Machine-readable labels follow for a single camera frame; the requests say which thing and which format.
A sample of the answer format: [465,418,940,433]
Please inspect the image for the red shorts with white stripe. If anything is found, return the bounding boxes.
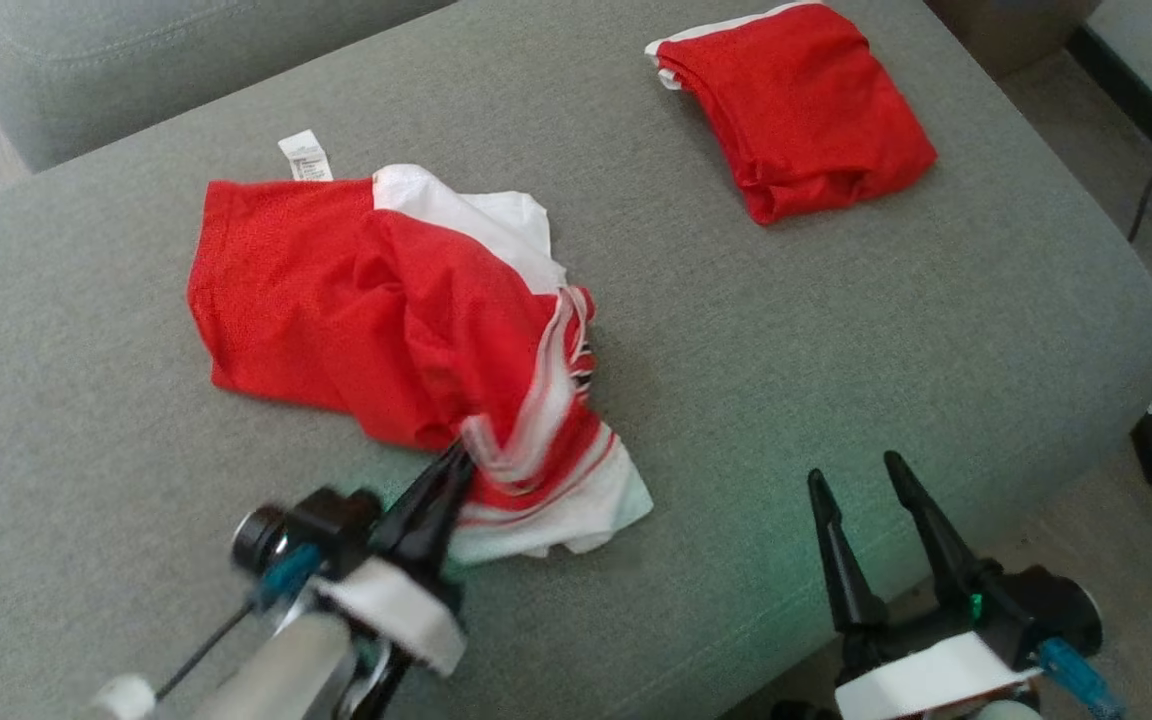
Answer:
[645,1,939,227]

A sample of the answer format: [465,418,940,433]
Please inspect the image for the brown cardboard box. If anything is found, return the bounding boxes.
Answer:
[924,0,1104,80]

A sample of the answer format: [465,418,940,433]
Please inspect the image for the blue cable connector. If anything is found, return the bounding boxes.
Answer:
[254,543,324,613]
[1035,637,1129,720]

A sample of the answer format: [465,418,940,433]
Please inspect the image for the large grey sofa seat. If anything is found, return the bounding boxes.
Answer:
[0,0,1152,720]

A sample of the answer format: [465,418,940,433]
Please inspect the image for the red and white jersey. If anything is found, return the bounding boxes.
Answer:
[186,129,655,566]

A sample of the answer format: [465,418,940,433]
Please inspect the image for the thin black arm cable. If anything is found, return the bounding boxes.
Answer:
[154,600,259,703]

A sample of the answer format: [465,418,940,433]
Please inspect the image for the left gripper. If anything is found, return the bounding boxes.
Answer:
[319,443,478,719]

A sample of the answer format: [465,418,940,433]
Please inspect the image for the blue right cable connector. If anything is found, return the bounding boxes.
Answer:
[1035,637,1129,720]

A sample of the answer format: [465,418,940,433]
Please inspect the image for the grey sofa cushion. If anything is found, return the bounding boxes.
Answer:
[0,0,459,177]

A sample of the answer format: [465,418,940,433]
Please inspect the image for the blue left cable connector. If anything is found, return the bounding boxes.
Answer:
[254,543,324,613]

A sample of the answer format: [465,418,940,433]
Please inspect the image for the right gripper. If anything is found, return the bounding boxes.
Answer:
[806,450,1044,720]

